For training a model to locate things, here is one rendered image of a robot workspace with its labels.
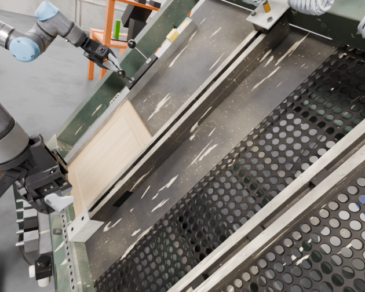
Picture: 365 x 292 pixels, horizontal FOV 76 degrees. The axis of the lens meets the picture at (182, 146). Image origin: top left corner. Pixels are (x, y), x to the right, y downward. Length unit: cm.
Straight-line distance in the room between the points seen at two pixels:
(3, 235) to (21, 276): 36
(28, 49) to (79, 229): 65
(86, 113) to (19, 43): 61
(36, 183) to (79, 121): 99
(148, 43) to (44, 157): 101
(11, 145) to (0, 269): 170
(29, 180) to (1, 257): 165
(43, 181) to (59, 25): 69
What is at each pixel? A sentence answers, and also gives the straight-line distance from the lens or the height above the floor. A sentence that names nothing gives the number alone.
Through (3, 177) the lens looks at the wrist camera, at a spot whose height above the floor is 145.
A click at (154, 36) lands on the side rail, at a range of 138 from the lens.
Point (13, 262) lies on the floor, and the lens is 212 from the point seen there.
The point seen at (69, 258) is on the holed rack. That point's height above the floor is 89.
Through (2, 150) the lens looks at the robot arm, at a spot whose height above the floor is 153.
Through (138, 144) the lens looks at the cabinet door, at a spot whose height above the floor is 125.
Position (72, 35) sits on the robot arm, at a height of 154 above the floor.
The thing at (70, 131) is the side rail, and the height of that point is 96.
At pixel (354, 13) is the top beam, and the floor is 188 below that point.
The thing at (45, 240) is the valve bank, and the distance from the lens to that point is 128.
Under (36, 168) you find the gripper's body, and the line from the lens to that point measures 52.
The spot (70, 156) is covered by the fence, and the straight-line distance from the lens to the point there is 133.
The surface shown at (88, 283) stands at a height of 89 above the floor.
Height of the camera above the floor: 181
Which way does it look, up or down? 33 degrees down
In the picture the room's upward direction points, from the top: 20 degrees clockwise
